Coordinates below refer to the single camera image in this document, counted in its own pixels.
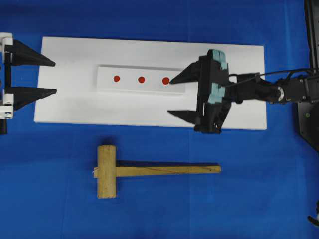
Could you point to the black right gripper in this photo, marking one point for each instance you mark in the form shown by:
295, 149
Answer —
212, 108

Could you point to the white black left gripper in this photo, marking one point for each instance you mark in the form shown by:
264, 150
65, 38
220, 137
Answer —
20, 54

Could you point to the wooden mallet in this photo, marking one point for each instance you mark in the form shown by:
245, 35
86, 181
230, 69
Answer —
107, 171

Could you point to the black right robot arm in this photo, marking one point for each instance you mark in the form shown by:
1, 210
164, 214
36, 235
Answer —
252, 87

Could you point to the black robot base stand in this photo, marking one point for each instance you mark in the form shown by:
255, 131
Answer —
308, 111

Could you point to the white foam board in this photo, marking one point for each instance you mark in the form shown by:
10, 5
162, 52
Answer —
75, 75

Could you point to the white paper strip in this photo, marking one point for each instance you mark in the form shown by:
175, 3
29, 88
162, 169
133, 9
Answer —
137, 80

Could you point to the blue table cloth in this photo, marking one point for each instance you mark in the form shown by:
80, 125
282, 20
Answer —
269, 182

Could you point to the black wrist camera teal mount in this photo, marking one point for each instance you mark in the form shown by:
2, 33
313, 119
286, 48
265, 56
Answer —
218, 76

